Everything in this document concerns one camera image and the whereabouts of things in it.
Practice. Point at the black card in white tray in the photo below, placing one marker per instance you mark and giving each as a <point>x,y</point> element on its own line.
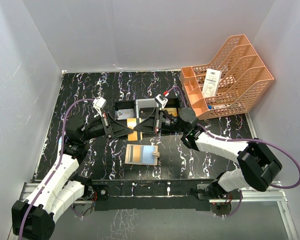
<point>145,112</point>

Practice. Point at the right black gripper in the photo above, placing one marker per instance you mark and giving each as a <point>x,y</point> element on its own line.
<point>159,122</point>

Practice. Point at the left black tray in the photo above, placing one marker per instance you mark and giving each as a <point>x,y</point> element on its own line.
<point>123,105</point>

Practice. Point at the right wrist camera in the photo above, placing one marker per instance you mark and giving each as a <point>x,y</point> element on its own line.
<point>161,101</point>

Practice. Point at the black front base bar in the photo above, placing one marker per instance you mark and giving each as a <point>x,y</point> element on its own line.
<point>164,194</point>

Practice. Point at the aluminium frame rail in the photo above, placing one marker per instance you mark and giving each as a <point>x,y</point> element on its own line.
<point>248,194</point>

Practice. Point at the silver card in left tray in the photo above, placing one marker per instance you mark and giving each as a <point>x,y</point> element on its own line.
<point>124,114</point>

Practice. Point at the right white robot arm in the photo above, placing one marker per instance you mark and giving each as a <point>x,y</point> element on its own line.
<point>258,166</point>

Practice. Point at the white paper receipt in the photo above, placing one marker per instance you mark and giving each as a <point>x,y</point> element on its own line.
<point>211,82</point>

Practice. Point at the black tray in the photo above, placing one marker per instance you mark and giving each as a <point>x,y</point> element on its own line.
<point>123,105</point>
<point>174,102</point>

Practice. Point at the right black tray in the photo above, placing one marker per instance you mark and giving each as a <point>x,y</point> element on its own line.
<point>174,102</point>

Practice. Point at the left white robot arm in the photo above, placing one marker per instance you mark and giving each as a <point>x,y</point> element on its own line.
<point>35,217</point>

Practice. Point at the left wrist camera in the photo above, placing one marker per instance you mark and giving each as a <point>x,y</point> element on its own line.
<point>99,104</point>

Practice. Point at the blue packaged item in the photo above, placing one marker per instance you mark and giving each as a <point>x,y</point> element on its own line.
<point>59,146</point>

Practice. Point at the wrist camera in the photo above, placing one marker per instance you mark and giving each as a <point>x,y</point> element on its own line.
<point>99,104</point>
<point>161,101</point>

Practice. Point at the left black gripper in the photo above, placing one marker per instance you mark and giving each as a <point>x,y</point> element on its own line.
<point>108,125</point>

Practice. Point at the beige leather card holder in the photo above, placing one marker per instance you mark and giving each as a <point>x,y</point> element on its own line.
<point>149,157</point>

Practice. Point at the orange plastic file organizer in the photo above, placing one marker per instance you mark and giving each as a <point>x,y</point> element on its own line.
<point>244,78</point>

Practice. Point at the gold card in right tray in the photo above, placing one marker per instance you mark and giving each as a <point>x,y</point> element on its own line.
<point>172,111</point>

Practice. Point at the white middle tray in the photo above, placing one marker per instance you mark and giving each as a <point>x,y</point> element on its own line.
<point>141,103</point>

